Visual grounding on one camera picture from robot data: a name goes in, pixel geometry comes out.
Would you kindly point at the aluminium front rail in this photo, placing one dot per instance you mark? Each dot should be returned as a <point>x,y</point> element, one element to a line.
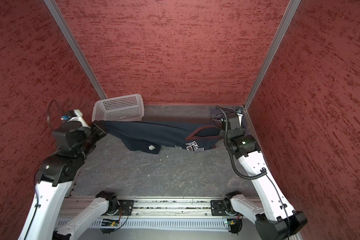
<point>154,207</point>

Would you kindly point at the corner aluminium post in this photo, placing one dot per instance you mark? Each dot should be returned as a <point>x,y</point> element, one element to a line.
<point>69,36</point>
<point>278,37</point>

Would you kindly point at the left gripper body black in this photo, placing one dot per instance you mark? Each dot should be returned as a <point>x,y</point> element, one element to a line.
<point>97,134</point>

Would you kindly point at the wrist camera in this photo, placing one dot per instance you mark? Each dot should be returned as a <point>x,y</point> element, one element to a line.
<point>239,112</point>
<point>74,115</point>

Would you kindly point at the grey blue tank top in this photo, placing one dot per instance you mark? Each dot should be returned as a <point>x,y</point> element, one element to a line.
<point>218,114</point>

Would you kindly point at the left corner aluminium post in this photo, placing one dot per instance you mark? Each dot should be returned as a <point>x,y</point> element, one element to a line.
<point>69,36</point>

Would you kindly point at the right corner aluminium post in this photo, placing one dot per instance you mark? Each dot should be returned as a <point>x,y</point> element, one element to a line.
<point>278,37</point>

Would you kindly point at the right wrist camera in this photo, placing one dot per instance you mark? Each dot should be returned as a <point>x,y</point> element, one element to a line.
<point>239,112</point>

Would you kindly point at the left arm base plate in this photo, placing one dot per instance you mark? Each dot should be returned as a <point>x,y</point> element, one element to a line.
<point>126,207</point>

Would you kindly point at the left connector board with wires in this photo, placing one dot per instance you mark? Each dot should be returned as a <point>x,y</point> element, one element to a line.
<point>114,225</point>

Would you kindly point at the perforated cable duct strip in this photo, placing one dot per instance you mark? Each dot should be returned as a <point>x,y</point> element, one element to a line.
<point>170,224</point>

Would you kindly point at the right connector board with wires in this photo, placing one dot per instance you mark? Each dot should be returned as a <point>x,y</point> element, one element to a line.
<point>234,226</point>

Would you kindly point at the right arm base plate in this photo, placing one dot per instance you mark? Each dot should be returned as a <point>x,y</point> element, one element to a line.
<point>218,208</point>

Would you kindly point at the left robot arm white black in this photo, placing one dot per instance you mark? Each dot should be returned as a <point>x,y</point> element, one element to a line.
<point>55,177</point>

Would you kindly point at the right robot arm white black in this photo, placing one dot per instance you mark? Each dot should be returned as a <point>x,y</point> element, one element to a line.
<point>276,218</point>

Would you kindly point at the connector board with wires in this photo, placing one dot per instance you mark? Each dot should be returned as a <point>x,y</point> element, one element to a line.
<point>234,226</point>
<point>114,225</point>

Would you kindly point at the white plastic laundry basket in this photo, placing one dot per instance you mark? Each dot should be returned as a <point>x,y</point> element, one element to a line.
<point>128,108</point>

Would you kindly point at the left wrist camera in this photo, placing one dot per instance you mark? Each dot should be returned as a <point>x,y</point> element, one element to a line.
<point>74,115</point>

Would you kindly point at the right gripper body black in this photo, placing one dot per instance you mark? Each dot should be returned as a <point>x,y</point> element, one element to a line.
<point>243,129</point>

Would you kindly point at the dark navy tank top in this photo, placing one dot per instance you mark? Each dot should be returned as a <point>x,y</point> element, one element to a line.
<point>150,137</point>

